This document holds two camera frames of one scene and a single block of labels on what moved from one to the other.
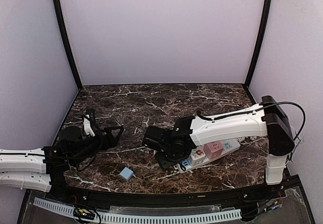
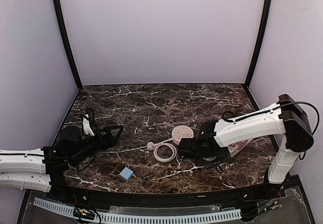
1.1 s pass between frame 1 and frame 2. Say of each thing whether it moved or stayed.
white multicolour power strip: moved
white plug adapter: moved
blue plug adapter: stayed
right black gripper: moved
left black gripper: stayed
